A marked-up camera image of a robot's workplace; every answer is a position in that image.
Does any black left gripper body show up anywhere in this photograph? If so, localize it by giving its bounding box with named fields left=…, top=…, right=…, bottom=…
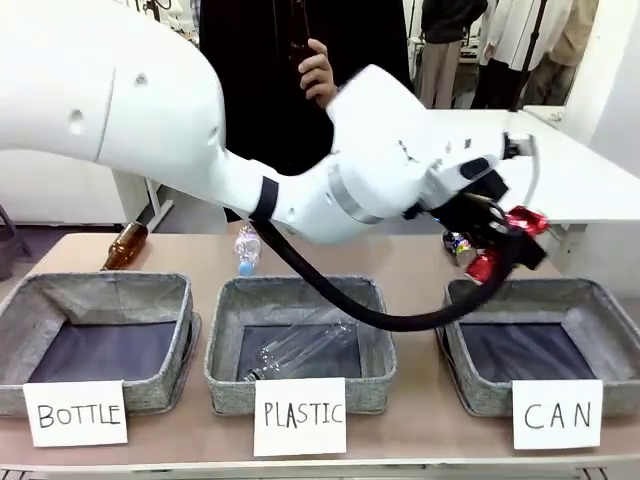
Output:
left=432, top=156, right=511, bottom=227

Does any crushed red can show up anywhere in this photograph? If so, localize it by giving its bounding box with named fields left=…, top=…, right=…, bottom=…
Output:
left=465, top=251, right=503, bottom=287
left=503, top=205, right=551, bottom=237

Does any dark brown glass bottle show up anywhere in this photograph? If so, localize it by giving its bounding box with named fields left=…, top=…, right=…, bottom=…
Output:
left=286, top=0, right=315, bottom=64

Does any multicoloured printed can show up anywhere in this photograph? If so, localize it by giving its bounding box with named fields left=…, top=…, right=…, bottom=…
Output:
left=442, top=230, right=476, bottom=266

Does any grey fabric basket, can label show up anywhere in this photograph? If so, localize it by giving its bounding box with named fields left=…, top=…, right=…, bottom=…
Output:
left=435, top=277, right=640, bottom=418

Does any white paper label CAN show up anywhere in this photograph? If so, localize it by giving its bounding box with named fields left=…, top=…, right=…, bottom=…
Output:
left=510, top=379, right=604, bottom=451

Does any grey fabric basket, plastic label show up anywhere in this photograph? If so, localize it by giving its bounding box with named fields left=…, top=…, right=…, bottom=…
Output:
left=203, top=276, right=399, bottom=416

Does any grey fabric basket, bottle label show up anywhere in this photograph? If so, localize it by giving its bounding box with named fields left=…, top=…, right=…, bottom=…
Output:
left=0, top=271, right=203, bottom=419

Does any person's hand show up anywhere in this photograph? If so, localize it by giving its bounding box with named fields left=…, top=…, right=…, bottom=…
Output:
left=297, top=38, right=338, bottom=109

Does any white background table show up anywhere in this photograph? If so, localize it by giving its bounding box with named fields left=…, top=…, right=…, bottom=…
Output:
left=422, top=103, right=640, bottom=261

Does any bystander in white coat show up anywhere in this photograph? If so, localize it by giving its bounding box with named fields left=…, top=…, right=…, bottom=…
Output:
left=472, top=0, right=547, bottom=110

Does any bystander in black jacket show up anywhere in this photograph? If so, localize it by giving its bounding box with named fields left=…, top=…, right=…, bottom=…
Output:
left=413, top=0, right=489, bottom=110

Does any black stand pole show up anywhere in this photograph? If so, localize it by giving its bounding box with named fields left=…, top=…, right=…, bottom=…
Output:
left=508, top=0, right=549, bottom=112

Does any bystander in beige clothes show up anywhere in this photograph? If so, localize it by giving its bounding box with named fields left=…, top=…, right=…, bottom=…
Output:
left=524, top=0, right=601, bottom=107

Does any large clear plastic bottle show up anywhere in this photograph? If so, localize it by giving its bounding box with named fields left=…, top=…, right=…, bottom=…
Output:
left=238, top=319, right=359, bottom=384

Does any small clear water bottle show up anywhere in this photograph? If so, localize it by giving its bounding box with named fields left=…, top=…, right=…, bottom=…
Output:
left=234, top=224, right=264, bottom=278

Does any person in black clothes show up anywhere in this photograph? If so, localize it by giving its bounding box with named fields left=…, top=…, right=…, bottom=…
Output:
left=198, top=0, right=417, bottom=224

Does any white paper label PLASTIC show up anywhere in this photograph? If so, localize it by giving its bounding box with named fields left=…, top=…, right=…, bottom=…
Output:
left=252, top=377, right=348, bottom=457

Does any white desk with metal leg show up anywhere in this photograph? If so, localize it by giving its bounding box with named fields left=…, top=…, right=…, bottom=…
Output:
left=0, top=147, right=175, bottom=235

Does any white paper label BOTTLE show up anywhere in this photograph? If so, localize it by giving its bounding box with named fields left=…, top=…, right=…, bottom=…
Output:
left=22, top=379, right=129, bottom=449

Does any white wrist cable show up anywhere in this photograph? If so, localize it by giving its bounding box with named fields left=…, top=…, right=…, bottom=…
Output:
left=522, top=134, right=545, bottom=214

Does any black corrugated cable hose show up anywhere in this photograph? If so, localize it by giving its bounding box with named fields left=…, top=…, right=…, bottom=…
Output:
left=255, top=219, right=526, bottom=333

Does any black strap on arm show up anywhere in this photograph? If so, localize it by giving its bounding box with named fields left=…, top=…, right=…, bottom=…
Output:
left=249, top=175, right=280, bottom=222

